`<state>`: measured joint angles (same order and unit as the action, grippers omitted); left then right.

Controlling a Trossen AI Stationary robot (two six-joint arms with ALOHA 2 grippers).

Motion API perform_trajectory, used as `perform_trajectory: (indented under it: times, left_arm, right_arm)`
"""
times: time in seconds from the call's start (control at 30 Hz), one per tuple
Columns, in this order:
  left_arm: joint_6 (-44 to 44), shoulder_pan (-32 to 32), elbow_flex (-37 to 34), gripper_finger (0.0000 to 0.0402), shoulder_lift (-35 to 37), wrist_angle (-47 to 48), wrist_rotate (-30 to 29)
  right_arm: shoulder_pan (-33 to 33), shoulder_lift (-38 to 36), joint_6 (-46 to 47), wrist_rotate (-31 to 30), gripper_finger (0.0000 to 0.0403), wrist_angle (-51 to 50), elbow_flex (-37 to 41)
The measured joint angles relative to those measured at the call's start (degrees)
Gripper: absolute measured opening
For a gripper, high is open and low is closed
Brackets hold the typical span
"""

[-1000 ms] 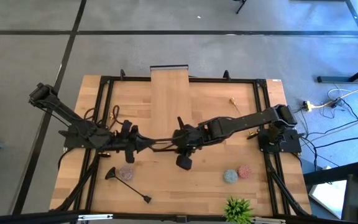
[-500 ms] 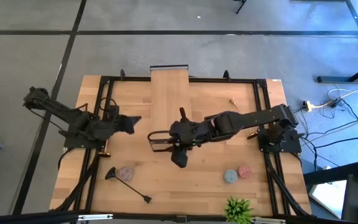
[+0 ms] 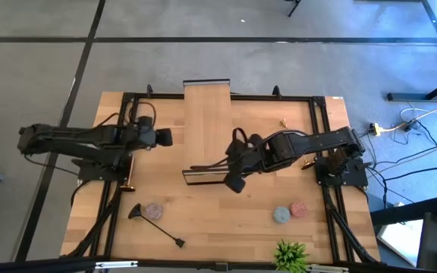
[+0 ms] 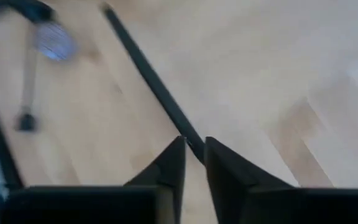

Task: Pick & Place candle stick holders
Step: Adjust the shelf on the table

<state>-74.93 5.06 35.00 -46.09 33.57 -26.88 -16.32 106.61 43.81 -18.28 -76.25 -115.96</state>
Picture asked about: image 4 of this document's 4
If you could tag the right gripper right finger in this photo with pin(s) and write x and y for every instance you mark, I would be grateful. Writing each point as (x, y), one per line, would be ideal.
(259, 205)

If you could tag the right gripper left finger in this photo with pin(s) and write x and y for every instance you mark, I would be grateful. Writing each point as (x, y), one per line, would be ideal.
(154, 202)

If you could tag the gold candlestick holder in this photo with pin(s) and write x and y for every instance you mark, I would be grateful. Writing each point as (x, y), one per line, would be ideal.
(28, 77)

